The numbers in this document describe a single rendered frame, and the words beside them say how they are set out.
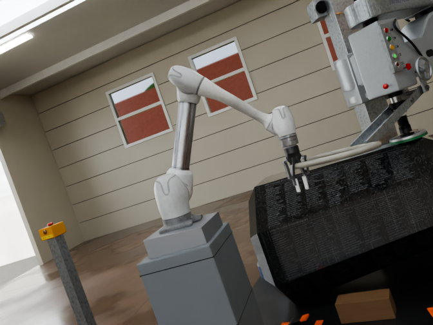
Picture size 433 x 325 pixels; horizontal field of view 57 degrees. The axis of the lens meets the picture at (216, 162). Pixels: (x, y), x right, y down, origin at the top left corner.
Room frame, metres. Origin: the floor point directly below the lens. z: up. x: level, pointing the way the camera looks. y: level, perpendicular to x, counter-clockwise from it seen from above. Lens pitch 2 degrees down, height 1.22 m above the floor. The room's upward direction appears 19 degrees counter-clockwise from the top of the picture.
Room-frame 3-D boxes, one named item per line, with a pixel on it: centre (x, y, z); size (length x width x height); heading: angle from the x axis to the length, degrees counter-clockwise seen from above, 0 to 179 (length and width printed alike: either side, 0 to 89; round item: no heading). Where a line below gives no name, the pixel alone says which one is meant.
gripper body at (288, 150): (2.04, -0.38, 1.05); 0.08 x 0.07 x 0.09; 106
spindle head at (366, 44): (2.47, -1.23, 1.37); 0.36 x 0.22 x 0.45; 120
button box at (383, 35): (2.30, -1.15, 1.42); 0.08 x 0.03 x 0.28; 120
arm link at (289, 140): (2.04, -0.39, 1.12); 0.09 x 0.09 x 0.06
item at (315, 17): (3.36, -1.22, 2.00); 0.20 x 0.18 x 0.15; 157
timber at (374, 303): (2.23, -0.53, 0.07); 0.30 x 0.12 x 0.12; 63
